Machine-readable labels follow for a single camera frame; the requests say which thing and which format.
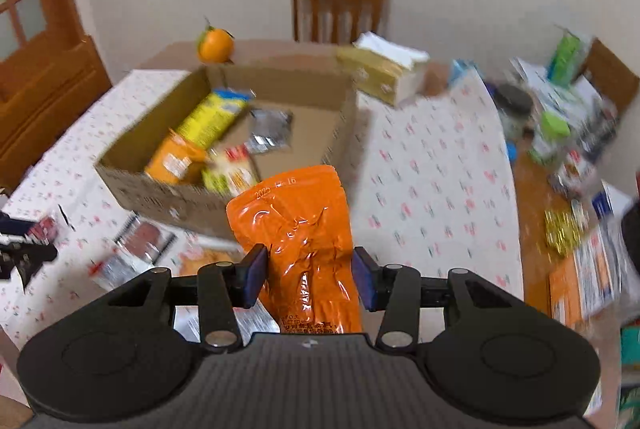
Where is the small silver packet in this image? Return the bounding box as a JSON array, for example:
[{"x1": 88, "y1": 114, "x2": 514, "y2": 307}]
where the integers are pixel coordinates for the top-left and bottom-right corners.
[{"x1": 245, "y1": 109, "x2": 293, "y2": 154}]

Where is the white barcode packet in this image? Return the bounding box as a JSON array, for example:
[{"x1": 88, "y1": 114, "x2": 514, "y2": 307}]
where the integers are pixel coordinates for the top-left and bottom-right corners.
[{"x1": 90, "y1": 254, "x2": 132, "y2": 291}]

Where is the white cherry-print tablecloth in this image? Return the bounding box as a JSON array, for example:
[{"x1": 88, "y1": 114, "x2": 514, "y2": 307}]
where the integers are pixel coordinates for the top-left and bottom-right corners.
[{"x1": 0, "y1": 68, "x2": 525, "y2": 360}]

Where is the gold tissue box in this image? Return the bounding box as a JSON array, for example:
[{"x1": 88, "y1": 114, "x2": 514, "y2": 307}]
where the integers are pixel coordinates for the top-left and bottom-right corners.
[{"x1": 337, "y1": 32, "x2": 430, "y2": 106}]

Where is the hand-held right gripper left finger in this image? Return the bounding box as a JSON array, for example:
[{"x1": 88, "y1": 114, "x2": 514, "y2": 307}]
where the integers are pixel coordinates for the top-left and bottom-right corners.
[{"x1": 106, "y1": 243, "x2": 268, "y2": 351}]

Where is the gold decoration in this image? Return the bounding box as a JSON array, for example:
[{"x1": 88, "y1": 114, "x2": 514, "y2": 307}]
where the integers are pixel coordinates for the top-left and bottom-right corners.
[{"x1": 544, "y1": 208, "x2": 583, "y2": 255}]

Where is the dark lidded jar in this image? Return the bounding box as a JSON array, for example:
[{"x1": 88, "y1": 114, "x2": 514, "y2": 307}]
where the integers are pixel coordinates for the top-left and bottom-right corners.
[{"x1": 492, "y1": 84, "x2": 533, "y2": 142}]

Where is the tangerine with leaf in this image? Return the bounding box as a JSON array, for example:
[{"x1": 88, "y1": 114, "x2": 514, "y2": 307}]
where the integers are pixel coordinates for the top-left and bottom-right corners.
[{"x1": 196, "y1": 16, "x2": 236, "y2": 64}]

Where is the green lidded jar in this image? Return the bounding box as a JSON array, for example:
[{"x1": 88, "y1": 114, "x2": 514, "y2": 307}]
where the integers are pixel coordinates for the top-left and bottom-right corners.
[{"x1": 530, "y1": 109, "x2": 571, "y2": 165}]

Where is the long yellow snack packet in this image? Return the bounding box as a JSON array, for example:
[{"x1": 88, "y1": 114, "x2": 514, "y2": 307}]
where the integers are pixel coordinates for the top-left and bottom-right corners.
[{"x1": 175, "y1": 89, "x2": 253, "y2": 150}]

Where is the orange and white box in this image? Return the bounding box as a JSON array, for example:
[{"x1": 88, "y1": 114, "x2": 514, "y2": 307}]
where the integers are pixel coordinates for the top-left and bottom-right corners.
[{"x1": 550, "y1": 224, "x2": 628, "y2": 327}]

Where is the green and white carton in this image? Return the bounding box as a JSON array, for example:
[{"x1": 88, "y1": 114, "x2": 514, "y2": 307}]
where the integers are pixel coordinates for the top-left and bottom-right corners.
[{"x1": 547, "y1": 29, "x2": 591, "y2": 85}]

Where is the orange snack packet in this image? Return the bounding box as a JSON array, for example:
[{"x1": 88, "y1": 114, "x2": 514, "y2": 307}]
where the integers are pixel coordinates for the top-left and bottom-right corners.
[{"x1": 145, "y1": 132, "x2": 208, "y2": 185}]

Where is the wooden dining chair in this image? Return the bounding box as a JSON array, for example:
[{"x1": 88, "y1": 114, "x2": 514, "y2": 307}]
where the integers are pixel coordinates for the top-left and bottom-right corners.
[
  {"x1": 0, "y1": 36, "x2": 112, "y2": 190},
  {"x1": 291, "y1": 0, "x2": 390, "y2": 46},
  {"x1": 582, "y1": 38, "x2": 640, "y2": 112}
]

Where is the cardboard box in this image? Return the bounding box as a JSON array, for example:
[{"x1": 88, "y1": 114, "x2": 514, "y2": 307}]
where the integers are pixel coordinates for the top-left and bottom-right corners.
[{"x1": 95, "y1": 63, "x2": 358, "y2": 240}]

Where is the stack of papers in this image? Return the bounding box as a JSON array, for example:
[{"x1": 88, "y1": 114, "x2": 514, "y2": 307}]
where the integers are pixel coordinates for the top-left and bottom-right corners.
[{"x1": 510, "y1": 56, "x2": 601, "y2": 120}]

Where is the blue and white packet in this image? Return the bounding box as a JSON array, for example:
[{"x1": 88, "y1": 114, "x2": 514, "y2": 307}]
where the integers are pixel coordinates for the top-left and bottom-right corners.
[{"x1": 175, "y1": 301, "x2": 282, "y2": 342}]

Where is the clear round pastry packet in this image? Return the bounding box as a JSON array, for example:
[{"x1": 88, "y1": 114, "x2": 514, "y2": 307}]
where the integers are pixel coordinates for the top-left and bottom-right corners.
[{"x1": 177, "y1": 246, "x2": 246, "y2": 278}]

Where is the orange foil pouch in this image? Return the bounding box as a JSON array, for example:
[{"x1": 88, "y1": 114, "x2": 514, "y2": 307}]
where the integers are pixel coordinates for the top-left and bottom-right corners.
[{"x1": 226, "y1": 165, "x2": 363, "y2": 335}]

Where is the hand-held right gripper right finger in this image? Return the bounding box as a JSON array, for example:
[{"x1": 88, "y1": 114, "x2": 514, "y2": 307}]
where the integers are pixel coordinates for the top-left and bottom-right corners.
[{"x1": 351, "y1": 246, "x2": 521, "y2": 352}]

